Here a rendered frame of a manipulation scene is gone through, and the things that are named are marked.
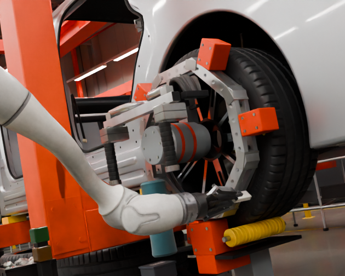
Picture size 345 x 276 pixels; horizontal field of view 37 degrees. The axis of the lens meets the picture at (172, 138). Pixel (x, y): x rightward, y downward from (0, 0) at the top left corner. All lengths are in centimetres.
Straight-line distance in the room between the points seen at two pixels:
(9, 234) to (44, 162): 201
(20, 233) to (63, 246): 201
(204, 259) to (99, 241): 47
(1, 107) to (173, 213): 52
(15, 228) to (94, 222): 196
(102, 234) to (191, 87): 76
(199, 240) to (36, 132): 78
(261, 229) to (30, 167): 89
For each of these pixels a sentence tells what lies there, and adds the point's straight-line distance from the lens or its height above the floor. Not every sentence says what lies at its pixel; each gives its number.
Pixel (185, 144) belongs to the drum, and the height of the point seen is 83.
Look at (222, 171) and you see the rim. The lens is 181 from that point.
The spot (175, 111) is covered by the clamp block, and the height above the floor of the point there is 92.
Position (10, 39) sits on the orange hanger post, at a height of 139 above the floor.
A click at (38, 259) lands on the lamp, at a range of 141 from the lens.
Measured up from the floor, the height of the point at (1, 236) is 60.
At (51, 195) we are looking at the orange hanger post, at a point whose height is 76.
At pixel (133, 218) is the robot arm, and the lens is 134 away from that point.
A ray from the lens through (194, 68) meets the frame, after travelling 172.
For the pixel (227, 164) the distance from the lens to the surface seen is 201.
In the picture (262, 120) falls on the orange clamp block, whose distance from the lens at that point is 152.
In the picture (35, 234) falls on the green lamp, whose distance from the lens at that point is 141.
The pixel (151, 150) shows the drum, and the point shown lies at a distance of 170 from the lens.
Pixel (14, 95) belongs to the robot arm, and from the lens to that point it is 119.
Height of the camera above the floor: 69
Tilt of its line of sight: 6 degrees up
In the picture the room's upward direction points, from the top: 10 degrees counter-clockwise
